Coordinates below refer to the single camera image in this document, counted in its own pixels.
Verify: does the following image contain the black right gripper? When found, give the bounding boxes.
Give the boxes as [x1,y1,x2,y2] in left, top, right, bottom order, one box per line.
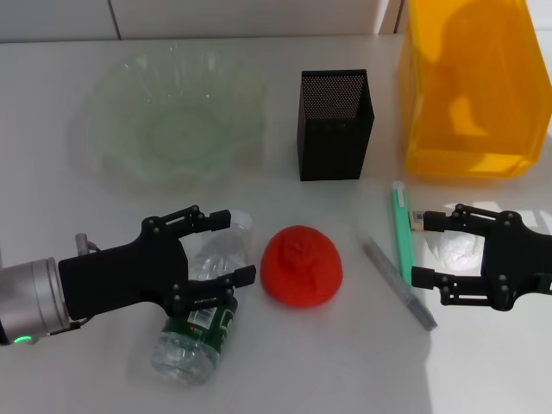
[411,204,552,311]

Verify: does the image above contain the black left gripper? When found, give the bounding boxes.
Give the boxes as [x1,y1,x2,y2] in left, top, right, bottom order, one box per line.
[58,204,258,322]

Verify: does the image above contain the white paper ball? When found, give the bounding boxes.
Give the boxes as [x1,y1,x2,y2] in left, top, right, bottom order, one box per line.
[426,230,485,274]

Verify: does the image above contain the green pen with white cap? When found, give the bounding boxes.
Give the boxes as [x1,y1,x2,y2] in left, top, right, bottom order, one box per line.
[390,180,417,286]

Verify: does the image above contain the grey marker pen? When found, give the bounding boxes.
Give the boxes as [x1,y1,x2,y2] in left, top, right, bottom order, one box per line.
[361,241,439,333]

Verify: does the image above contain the clear bottle with green label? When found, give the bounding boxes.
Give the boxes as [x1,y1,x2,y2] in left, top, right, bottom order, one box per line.
[150,209,256,386]

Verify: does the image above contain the red-orange orange fruit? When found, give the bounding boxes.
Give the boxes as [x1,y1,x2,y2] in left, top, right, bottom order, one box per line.
[260,224,345,309]

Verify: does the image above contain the clear green glass fruit plate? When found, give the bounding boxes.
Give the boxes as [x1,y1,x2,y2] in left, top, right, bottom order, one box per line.
[68,42,271,196]

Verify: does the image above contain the black mesh pen holder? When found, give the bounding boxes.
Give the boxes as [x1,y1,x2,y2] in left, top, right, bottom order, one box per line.
[296,68,375,183]

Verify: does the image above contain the yellow plastic bin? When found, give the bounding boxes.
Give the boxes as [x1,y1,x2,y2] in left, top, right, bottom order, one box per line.
[398,0,552,179]

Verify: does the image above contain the left gripper connector cable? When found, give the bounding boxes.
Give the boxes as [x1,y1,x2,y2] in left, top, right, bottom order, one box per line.
[73,232,101,256]

